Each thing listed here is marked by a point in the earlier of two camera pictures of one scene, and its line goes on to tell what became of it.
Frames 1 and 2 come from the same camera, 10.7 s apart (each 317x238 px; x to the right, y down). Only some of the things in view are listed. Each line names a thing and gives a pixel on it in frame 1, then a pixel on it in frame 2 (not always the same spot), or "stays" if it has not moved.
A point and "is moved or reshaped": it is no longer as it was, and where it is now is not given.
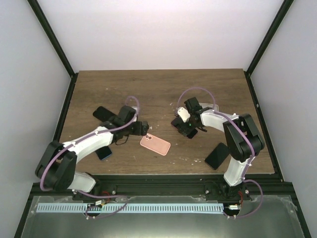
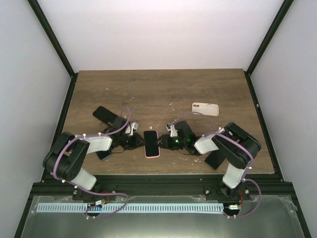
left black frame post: [56, 43] stays
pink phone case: [156, 145] is moved or reshaped
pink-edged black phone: [192, 133] is moved or reshaped
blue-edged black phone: [103, 152] stays
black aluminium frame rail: [270, 186] stays
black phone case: [103, 114] stays
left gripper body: [137, 131] -> [128, 144]
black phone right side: [218, 155] stays
